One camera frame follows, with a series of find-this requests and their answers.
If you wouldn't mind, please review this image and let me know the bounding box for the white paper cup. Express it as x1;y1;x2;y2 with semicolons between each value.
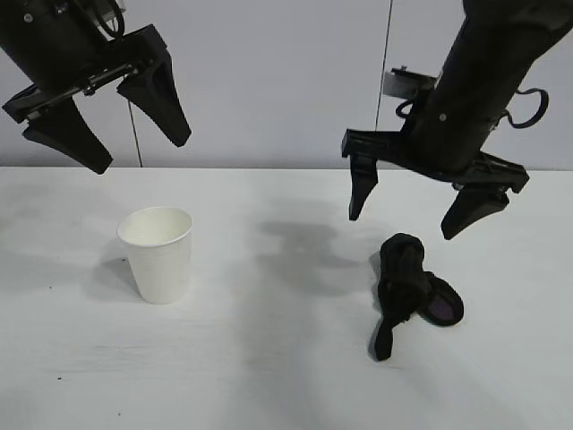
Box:
116;205;194;305

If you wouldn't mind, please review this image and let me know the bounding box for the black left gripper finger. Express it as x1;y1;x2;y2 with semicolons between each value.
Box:
21;96;114;175
115;53;192;148

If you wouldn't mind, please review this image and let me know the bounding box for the black camera cable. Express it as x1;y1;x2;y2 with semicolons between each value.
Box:
91;0;127;39
396;96;424;121

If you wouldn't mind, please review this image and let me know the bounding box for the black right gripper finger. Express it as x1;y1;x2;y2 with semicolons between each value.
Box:
347;154;380;221
440;186;511;241

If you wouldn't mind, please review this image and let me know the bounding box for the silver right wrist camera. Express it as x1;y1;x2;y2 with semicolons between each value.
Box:
383;66;440;98

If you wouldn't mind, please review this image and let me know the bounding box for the black right camera cable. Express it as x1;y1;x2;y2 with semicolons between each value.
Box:
396;96;424;121

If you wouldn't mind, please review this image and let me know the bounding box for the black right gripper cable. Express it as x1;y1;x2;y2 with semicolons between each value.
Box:
503;88;551;131

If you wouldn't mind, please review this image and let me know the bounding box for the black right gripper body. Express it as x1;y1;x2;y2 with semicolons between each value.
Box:
342;71;530;194

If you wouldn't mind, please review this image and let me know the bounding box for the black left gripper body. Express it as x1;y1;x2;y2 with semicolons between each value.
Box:
0;0;170;125

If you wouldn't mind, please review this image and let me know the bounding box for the black left camera cable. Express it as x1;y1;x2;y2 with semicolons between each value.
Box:
91;0;127;39

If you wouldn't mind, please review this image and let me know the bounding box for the black cloth rag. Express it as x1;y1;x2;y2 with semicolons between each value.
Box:
367;231;466;363

